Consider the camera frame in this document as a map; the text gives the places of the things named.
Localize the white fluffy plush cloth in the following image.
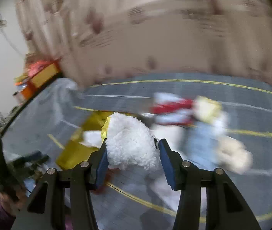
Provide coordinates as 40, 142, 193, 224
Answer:
102, 112, 160, 171

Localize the cream fuzzy soft toy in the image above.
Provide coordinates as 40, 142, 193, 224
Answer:
216, 136, 253, 174

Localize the pale yellow soft pouch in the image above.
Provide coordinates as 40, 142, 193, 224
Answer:
193, 96, 222, 124

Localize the gold metal tray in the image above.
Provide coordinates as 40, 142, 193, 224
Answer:
56, 111, 113, 170

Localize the grey plaid bed sheet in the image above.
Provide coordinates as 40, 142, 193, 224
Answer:
0, 73, 272, 229

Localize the translucent plastic cover sheet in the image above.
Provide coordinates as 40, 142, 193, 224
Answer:
52, 78, 80, 103

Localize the red white printed cloth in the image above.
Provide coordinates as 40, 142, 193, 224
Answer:
150, 92, 194, 126

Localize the red yellow cardboard box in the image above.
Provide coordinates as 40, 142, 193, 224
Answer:
14, 60, 61, 101

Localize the beige leaf pattern curtain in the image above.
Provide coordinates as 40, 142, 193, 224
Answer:
15, 0, 272, 86

